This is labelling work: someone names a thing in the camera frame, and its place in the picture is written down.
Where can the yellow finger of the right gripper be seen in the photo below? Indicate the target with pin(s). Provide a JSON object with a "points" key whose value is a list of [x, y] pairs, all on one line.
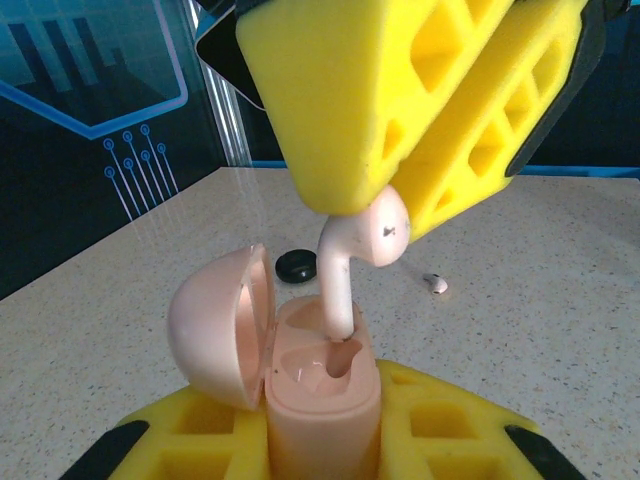
{"points": [[450, 150], [325, 100]]}

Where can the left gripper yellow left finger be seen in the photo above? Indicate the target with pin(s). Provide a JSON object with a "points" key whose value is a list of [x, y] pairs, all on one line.
{"points": [[250, 445]]}

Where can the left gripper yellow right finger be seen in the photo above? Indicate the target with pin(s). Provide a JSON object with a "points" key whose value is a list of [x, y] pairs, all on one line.
{"points": [[395, 440]]}

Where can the pink earbud charging case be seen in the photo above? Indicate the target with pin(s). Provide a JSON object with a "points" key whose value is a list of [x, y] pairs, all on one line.
{"points": [[320, 430]]}

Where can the black earbud charging case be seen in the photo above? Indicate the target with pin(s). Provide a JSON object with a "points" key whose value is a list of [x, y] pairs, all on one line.
{"points": [[295, 267]]}

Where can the aluminium frame post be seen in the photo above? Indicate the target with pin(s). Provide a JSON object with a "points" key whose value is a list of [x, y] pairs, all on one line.
{"points": [[232, 135]]}

